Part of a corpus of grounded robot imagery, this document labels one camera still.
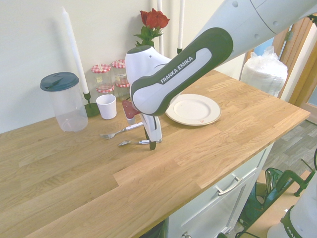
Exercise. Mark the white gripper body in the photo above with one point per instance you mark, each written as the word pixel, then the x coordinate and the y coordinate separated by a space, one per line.
pixel 151 129

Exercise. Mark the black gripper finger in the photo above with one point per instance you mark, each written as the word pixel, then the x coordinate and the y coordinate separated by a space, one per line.
pixel 152 145
pixel 146 136

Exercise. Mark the metal spoon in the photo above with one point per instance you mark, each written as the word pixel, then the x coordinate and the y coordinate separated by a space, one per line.
pixel 123 143

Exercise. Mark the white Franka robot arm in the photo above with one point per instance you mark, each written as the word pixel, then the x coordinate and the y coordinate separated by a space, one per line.
pixel 173 84

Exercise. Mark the white plate gold rim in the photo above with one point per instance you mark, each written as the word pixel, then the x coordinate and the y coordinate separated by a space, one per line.
pixel 198 109

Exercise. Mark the glass jar red checked lid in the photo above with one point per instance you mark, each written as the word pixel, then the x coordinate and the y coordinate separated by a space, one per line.
pixel 101 74
pixel 119 72
pixel 105 89
pixel 122 91

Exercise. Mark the white cup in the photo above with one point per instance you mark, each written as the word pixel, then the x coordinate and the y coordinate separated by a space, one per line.
pixel 106 107

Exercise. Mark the white kitchen cabinet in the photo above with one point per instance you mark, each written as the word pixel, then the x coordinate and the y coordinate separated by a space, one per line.
pixel 198 218

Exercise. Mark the clear pitcher dark blue lid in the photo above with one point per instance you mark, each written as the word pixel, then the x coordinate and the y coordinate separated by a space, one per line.
pixel 67 104

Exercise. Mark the silver cabinet knob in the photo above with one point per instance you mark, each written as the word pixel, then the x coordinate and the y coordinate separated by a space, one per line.
pixel 185 235

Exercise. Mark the white drawer front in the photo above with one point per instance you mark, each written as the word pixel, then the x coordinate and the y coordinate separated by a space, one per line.
pixel 235 198

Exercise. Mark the tall white candle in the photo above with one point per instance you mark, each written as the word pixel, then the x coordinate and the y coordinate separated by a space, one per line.
pixel 74 49
pixel 159 5
pixel 181 24

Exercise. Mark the red rose green leaves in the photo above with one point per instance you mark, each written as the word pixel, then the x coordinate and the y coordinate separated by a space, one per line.
pixel 154 19

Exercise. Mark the roll of clear plastic wrap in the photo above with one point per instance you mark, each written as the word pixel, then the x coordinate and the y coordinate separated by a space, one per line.
pixel 265 74

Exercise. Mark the green metal clamp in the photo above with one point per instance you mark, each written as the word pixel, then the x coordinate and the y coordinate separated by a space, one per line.
pixel 305 181
pixel 287 176

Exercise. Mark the wooden robot mounting board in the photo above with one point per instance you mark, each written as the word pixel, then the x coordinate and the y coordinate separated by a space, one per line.
pixel 277 213

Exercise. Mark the wooden door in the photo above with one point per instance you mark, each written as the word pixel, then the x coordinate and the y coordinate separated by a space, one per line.
pixel 299 62

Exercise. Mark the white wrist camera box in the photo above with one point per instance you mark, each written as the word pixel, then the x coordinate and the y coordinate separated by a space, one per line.
pixel 130 120

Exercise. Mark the red camera mount plate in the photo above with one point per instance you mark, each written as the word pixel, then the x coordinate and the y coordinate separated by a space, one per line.
pixel 130 107

